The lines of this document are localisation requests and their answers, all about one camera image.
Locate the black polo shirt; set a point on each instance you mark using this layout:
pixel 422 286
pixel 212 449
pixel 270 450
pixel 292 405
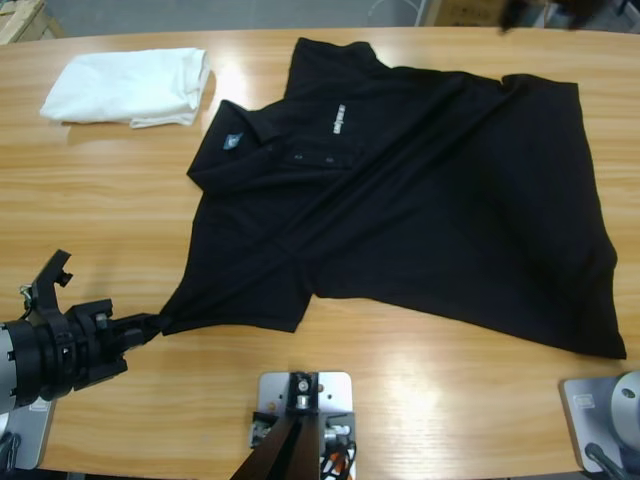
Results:
pixel 400 200

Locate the dark camera post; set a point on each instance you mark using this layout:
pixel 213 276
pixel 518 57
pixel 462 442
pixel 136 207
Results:
pixel 295 445

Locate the white folded garment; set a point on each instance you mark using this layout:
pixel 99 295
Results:
pixel 125 85

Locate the wooden pallet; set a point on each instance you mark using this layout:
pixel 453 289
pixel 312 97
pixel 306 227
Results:
pixel 25 17

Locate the brown cardboard box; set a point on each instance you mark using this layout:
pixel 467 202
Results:
pixel 470 10

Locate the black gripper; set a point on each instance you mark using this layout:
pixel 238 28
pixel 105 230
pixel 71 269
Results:
pixel 510 17
pixel 65 355

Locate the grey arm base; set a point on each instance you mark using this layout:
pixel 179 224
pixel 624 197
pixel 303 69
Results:
pixel 595 415
pixel 30 435

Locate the white mount block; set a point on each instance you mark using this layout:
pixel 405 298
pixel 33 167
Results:
pixel 335 395

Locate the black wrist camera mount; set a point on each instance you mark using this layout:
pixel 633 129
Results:
pixel 50 290

